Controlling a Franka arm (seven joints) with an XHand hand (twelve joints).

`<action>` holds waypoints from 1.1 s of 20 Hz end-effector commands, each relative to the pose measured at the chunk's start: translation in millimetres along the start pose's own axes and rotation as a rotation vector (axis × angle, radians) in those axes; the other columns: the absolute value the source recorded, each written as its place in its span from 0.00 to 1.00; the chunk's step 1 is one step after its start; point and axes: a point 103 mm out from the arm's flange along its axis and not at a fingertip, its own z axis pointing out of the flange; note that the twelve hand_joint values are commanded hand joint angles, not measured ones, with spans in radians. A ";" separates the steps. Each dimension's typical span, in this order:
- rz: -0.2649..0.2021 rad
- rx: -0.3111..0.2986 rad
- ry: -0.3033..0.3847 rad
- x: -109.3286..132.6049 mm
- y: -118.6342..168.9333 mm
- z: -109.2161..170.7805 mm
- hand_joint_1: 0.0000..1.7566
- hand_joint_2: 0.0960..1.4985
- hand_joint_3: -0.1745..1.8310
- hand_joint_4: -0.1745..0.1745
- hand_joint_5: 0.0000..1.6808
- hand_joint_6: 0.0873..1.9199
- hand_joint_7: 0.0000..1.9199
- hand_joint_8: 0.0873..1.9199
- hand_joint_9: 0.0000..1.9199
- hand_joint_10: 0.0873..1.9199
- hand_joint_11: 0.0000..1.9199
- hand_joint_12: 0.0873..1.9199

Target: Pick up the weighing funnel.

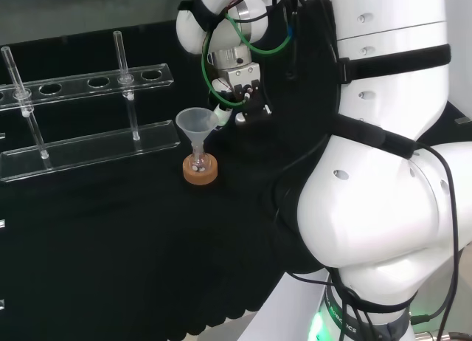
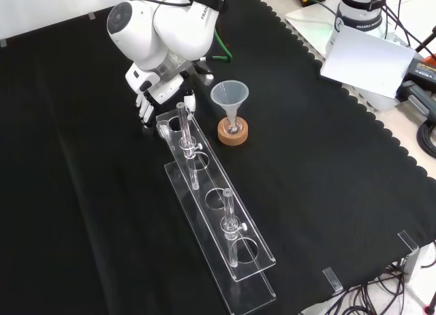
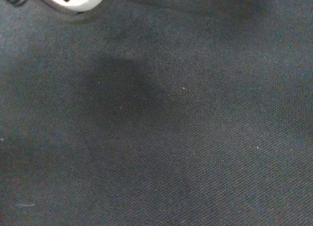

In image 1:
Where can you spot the translucent plastic funnel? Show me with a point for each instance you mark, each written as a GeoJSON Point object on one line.
{"type": "Point", "coordinates": [193, 125]}

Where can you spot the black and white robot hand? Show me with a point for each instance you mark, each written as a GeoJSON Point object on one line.
{"type": "Point", "coordinates": [243, 77]}

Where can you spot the clear weighing funnel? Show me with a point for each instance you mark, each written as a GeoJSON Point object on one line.
{"type": "Point", "coordinates": [223, 114]}

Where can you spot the clear funnel stand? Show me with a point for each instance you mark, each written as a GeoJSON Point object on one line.
{"type": "Point", "coordinates": [92, 145]}

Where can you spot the clear round-bottom glass flask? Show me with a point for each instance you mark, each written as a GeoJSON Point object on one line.
{"type": "Point", "coordinates": [199, 164]}

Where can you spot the black cloth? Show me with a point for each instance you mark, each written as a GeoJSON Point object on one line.
{"type": "Point", "coordinates": [129, 245]}

